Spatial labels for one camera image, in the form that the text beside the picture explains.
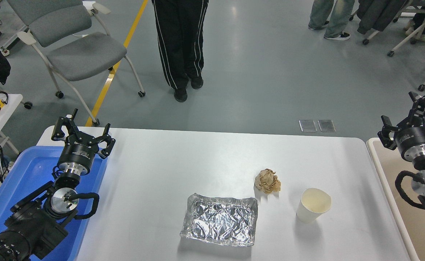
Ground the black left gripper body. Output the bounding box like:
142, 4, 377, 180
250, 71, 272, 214
58, 133, 102, 168

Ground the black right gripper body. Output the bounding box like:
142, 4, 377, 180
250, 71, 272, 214
396, 124, 425, 160

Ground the white paper cup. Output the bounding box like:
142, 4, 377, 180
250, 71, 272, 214
296, 188, 332, 224

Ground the crumpled tan paper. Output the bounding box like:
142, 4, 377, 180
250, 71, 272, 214
254, 169, 282, 194

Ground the large pale bin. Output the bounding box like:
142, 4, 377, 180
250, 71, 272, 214
366, 137, 425, 261

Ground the blue plastic tray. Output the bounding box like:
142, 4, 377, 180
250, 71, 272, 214
0, 146, 108, 261

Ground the grey padded chair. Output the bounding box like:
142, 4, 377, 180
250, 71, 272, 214
7, 0, 146, 127

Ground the person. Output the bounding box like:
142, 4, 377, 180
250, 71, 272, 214
308, 0, 356, 41
404, 4, 425, 43
151, 0, 209, 103

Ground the dark hanging jacket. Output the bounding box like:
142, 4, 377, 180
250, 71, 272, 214
357, 0, 408, 35

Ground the silver foil tray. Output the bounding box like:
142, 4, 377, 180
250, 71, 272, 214
180, 193, 259, 247

